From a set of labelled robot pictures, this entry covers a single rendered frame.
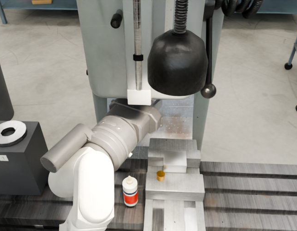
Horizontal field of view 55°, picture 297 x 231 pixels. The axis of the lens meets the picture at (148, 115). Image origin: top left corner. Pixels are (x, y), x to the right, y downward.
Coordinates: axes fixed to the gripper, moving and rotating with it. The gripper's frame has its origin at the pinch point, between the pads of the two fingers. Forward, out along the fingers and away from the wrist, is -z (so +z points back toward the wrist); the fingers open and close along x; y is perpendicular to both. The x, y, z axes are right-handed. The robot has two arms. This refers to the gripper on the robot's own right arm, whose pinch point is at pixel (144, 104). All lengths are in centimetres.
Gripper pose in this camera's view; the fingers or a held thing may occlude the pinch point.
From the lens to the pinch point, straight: 65.6
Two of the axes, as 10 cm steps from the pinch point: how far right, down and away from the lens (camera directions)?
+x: -8.8, -3.0, 3.6
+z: -4.7, 5.6, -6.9
